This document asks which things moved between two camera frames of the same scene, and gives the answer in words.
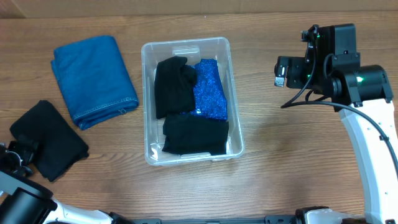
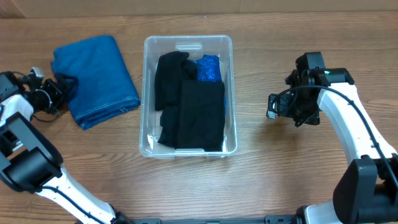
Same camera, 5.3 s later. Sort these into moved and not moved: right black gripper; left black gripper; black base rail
Moved: right black gripper; left black gripper
Not moved: black base rail
